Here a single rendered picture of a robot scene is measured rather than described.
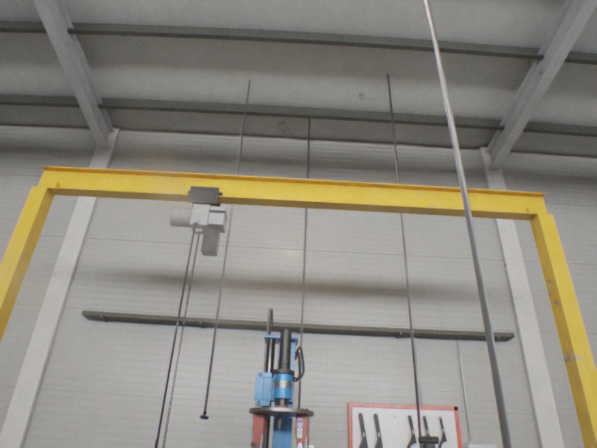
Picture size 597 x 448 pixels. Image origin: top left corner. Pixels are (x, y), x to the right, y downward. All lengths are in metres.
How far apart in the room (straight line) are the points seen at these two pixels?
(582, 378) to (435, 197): 2.06
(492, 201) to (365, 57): 3.25
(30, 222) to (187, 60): 3.74
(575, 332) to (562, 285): 0.44
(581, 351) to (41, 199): 5.23
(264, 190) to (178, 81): 3.62
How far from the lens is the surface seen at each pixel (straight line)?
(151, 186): 4.58
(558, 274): 4.64
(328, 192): 4.37
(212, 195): 4.27
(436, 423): 6.33
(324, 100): 7.41
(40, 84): 8.60
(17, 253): 4.62
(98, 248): 7.26
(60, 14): 7.29
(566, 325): 4.49
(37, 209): 4.79
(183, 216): 4.20
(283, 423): 4.41
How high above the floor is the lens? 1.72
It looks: 29 degrees up
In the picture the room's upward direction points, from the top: 3 degrees clockwise
